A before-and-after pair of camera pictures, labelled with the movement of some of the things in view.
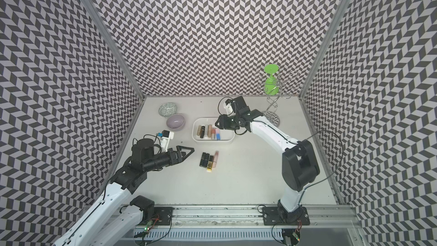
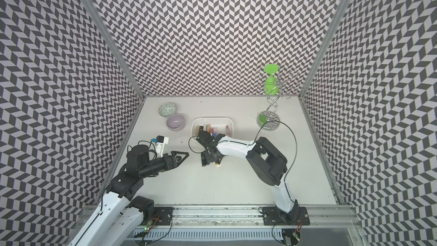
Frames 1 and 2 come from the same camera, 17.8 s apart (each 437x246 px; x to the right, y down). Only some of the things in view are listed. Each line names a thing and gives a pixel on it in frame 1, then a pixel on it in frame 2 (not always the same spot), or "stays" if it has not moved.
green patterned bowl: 167,109 stays
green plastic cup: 271,84 stays
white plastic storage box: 226,135 stays
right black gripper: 223,123 to 209,158
